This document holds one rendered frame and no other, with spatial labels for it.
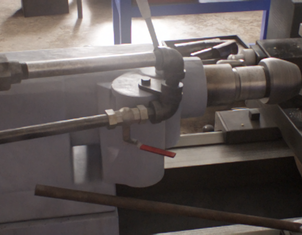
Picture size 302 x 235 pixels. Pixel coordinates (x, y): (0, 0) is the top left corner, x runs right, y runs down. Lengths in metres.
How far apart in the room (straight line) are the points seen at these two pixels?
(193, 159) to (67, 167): 0.40
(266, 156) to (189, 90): 0.39
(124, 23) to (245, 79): 1.83
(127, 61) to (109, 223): 0.31
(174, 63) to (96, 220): 0.31
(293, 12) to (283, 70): 1.37
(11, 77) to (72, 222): 0.33
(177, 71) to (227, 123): 0.53
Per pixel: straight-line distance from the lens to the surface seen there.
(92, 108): 0.83
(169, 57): 0.71
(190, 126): 2.87
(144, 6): 0.82
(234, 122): 1.24
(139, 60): 0.69
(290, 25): 2.33
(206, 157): 1.18
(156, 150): 0.74
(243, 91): 0.92
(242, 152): 1.21
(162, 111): 0.74
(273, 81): 0.93
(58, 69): 0.65
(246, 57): 1.23
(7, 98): 0.82
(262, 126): 1.24
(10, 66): 0.63
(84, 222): 0.87
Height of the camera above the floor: 1.52
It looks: 31 degrees down
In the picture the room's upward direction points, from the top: straight up
